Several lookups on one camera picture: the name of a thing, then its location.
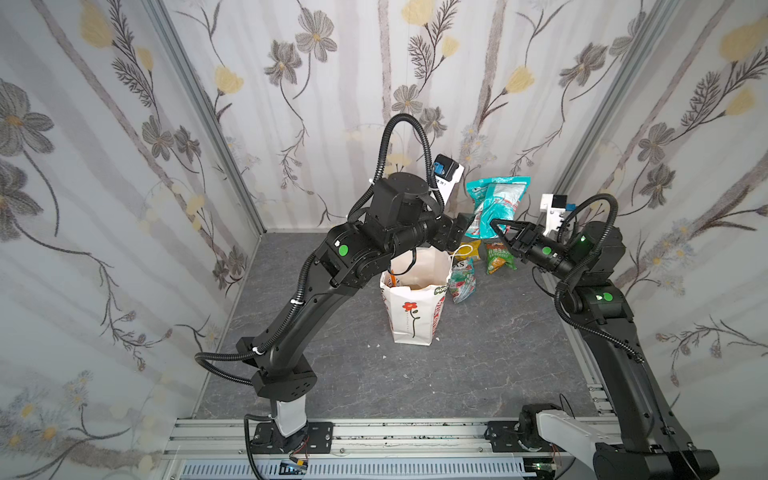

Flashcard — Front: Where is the green snack packet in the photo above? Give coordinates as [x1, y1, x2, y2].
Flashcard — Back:
[485, 243, 516, 275]

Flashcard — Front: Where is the teal white snack packet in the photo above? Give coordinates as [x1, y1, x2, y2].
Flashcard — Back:
[466, 176, 531, 240]

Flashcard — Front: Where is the yellow snack packet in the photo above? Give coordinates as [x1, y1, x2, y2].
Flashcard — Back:
[454, 240, 482, 261]

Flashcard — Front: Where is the white teal candy packet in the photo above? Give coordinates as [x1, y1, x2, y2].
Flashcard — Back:
[447, 258, 476, 304]

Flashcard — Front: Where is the white paper bag red flower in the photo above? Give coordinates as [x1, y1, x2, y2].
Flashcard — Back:
[379, 246, 456, 346]

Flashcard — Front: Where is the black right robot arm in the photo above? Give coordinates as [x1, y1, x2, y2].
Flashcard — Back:
[491, 219, 720, 479]

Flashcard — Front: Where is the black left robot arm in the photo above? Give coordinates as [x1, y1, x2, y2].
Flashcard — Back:
[236, 173, 474, 438]

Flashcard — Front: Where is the small green circuit board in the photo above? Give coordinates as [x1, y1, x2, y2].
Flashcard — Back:
[279, 459, 309, 475]

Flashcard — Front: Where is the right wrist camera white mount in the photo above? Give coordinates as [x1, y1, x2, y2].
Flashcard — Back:
[540, 193, 576, 236]

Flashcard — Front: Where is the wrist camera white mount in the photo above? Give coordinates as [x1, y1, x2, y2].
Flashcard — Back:
[540, 193, 576, 236]
[433, 154, 464, 206]

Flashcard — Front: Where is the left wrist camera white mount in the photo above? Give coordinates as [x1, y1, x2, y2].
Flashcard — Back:
[433, 154, 464, 206]

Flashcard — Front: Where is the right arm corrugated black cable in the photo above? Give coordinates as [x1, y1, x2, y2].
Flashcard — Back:
[553, 193, 646, 364]

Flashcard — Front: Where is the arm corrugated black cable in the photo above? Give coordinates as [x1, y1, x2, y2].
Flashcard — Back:
[194, 112, 445, 480]
[553, 193, 646, 364]

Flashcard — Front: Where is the right corner aluminium post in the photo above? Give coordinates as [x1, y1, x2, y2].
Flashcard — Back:
[529, 1, 681, 234]

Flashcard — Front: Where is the corner aluminium post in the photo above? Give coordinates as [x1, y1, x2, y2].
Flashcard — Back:
[529, 1, 681, 234]
[142, 0, 267, 236]

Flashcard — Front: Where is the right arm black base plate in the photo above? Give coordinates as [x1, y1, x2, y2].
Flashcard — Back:
[484, 420, 563, 455]

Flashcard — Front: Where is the white slotted cable duct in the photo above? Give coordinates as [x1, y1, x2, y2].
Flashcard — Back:
[178, 458, 538, 480]

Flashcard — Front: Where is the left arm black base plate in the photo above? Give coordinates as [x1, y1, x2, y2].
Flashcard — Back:
[246, 421, 334, 455]

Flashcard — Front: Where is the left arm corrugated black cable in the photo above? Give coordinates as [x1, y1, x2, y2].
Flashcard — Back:
[194, 112, 445, 480]

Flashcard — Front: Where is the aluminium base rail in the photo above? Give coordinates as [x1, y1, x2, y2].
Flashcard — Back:
[155, 412, 621, 479]

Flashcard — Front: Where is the left corner aluminium post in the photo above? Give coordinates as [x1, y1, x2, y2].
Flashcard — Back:
[142, 0, 267, 236]

